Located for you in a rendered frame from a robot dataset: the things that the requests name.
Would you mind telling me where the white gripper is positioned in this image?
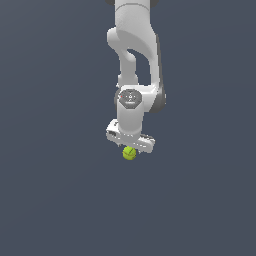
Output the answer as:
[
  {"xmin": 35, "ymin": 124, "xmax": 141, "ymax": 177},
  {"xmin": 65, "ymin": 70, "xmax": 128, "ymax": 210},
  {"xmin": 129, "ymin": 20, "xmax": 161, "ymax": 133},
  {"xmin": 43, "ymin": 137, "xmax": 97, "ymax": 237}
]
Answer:
[{"xmin": 105, "ymin": 119, "xmax": 156, "ymax": 155}]

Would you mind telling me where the yellow-green tennis ball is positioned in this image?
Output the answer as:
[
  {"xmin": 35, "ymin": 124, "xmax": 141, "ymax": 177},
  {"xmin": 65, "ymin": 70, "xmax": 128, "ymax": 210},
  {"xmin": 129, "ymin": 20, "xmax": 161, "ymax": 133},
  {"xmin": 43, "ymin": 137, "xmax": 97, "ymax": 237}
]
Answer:
[{"xmin": 122, "ymin": 146, "xmax": 138, "ymax": 161}]

